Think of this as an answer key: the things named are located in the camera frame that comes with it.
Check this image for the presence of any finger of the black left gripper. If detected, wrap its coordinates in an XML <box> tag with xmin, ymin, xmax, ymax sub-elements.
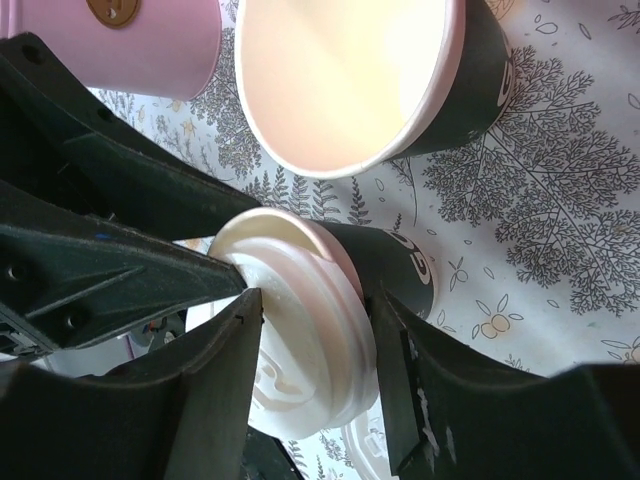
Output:
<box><xmin>1</xmin><ymin>32</ymin><xmax>259</xmax><ymax>240</ymax></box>
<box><xmin>1</xmin><ymin>225</ymin><xmax>245</xmax><ymax>356</ymax></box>

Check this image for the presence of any black paper coffee cup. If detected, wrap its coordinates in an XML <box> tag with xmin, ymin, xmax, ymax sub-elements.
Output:
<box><xmin>211</xmin><ymin>207</ymin><xmax>439</xmax><ymax>321</ymax></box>

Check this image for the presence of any white plastic cup lid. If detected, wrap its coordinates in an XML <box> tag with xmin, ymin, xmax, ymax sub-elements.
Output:
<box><xmin>341</xmin><ymin>402</ymin><xmax>396</xmax><ymax>480</ymax></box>

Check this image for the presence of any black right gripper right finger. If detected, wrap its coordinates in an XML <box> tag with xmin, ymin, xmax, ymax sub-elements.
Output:
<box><xmin>367</xmin><ymin>289</ymin><xmax>639</xmax><ymax>479</ymax></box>

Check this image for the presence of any pink cup of straws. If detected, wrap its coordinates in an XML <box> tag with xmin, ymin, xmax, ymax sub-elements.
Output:
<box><xmin>1</xmin><ymin>0</ymin><xmax>222</xmax><ymax>101</ymax></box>

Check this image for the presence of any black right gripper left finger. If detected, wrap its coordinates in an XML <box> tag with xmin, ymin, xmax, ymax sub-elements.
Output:
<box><xmin>1</xmin><ymin>289</ymin><xmax>262</xmax><ymax>479</ymax></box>

